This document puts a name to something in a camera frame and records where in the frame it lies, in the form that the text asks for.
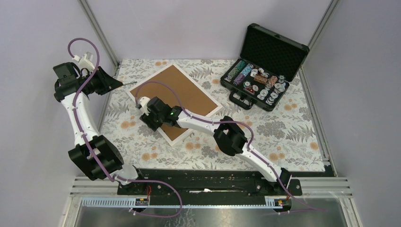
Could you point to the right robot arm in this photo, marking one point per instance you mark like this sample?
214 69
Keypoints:
226 132

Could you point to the black poker chip case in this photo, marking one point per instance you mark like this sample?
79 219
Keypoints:
267 64

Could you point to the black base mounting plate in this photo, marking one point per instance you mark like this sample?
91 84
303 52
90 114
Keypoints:
202 187

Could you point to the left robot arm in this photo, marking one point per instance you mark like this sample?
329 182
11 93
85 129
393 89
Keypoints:
93 153

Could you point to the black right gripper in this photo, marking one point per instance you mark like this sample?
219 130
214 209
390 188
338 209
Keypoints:
147 120

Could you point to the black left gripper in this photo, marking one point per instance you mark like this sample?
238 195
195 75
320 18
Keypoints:
108 82

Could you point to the white picture frame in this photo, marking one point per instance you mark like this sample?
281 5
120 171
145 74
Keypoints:
173 86

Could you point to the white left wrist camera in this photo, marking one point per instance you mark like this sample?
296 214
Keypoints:
85 61

